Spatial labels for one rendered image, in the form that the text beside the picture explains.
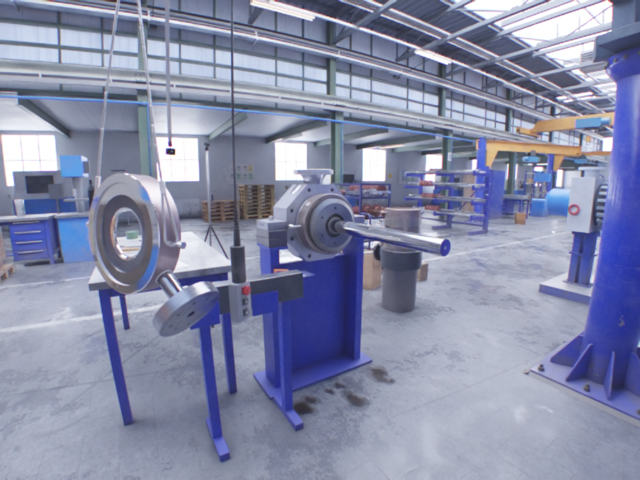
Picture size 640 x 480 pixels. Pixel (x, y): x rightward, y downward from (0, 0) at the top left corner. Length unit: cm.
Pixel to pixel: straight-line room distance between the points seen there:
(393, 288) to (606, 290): 180
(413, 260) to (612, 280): 163
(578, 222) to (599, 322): 216
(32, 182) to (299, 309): 1076
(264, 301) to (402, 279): 199
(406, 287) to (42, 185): 1094
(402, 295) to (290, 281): 192
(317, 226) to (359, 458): 123
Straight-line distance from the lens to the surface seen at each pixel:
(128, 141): 1331
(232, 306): 102
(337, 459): 181
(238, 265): 97
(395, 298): 337
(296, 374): 233
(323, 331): 237
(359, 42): 1112
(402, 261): 321
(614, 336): 268
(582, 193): 462
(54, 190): 1174
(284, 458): 182
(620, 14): 258
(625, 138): 256
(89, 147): 1339
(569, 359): 291
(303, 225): 179
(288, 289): 164
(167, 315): 88
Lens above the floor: 133
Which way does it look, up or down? 10 degrees down
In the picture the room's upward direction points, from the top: straight up
